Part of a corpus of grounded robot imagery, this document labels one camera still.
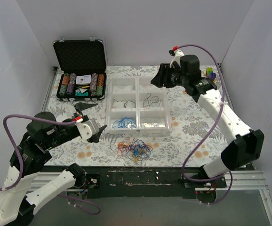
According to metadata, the white compartment tray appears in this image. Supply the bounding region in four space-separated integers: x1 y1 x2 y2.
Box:
106 76 172 137

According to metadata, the blue wire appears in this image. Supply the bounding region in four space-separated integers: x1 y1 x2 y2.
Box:
112 116 138 129

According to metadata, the colourful wire bundle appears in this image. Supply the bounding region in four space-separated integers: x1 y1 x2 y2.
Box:
109 137 154 162

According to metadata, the white wire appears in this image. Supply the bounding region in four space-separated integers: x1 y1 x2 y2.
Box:
141 119 169 129

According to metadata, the brown wire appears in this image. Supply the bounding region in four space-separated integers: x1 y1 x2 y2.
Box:
112 98 136 109

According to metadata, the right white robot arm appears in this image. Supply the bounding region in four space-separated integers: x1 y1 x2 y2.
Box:
151 55 264 187

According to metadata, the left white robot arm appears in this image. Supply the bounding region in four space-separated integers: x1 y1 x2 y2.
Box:
0 102 104 226

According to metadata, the teal card box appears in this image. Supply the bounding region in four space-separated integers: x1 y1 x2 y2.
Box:
75 91 88 97

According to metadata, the purple poker chip stack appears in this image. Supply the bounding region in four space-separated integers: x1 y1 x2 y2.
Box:
66 73 77 96

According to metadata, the colourful toy block stack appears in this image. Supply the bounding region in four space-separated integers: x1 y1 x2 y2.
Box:
204 67 216 83

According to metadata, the green poker chip stack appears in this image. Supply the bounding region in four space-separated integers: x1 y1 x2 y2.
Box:
96 86 104 97

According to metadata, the white playing card deck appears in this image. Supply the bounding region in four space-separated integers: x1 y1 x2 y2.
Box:
75 74 91 85

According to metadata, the orange poker chip stack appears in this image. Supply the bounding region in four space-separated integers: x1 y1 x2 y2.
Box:
60 73 70 92

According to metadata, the black poker chip case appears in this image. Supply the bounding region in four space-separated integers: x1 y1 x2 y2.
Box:
53 39 107 101

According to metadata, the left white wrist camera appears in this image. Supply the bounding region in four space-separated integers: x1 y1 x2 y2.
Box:
72 116 99 143

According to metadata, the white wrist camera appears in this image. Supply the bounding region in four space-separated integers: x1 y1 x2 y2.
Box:
169 46 184 68
72 116 99 143

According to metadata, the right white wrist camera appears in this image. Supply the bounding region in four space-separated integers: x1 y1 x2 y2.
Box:
169 46 184 68

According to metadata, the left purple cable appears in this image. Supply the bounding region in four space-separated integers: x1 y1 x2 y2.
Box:
0 114 101 215

